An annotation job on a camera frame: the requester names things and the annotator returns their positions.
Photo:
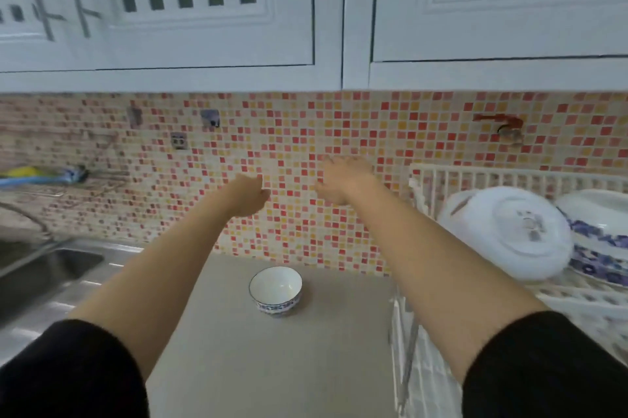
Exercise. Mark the stainless steel sink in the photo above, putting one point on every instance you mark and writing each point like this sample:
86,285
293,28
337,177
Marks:
44,280

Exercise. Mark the person's right hand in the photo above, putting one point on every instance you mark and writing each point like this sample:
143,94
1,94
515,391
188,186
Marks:
343,182

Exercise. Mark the white bowl with blue flowers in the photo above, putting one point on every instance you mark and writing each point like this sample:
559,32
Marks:
601,236

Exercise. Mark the metal wall hook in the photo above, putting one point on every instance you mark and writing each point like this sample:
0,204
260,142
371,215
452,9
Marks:
178,140
211,118
134,116

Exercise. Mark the person's left fingers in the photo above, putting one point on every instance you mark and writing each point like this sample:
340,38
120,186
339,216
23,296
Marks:
260,199

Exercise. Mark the white wall cabinet door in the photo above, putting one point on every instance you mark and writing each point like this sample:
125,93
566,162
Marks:
500,0
162,5

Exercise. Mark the person's left hand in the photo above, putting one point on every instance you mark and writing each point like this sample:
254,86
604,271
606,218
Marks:
248,196

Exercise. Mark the white plastic dish rack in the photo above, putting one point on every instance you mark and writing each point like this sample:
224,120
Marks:
515,295

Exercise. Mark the metal wall rack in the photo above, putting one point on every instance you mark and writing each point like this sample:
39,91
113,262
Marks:
64,187

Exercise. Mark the blue and yellow brush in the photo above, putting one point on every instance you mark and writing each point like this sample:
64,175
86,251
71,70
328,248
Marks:
41,175

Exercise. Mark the person's right fingers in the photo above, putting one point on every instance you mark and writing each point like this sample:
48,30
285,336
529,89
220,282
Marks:
327,177

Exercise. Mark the white plate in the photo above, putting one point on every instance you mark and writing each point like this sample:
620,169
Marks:
510,231

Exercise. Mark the person's right forearm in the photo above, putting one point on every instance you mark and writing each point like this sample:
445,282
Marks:
431,275

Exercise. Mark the white bowl with blue rim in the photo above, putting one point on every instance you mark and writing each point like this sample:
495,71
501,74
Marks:
275,291

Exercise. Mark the person's left forearm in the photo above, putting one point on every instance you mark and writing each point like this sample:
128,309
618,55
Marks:
162,280

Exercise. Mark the chrome sink faucet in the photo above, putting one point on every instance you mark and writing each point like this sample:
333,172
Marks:
29,231

